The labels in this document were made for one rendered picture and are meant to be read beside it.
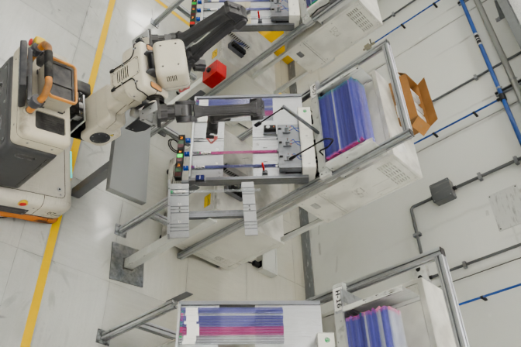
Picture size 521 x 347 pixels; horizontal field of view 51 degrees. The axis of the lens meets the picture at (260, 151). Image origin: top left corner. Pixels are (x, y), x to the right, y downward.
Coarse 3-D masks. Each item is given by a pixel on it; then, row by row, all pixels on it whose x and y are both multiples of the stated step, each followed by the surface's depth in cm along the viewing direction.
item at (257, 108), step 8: (176, 104) 259; (184, 104) 258; (192, 104) 261; (240, 104) 264; (248, 104) 264; (256, 104) 265; (200, 112) 260; (208, 112) 261; (216, 112) 262; (224, 112) 262; (232, 112) 263; (240, 112) 264; (248, 112) 265; (256, 112) 265; (264, 112) 274; (176, 120) 261; (184, 120) 257; (192, 120) 260
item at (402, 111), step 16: (384, 48) 333; (336, 80) 340; (368, 80) 343; (192, 96) 372; (320, 96) 351; (400, 96) 304; (400, 112) 299; (320, 128) 330; (368, 144) 297; (336, 160) 307; (352, 160) 308; (240, 176) 372; (224, 192) 358; (240, 192) 361
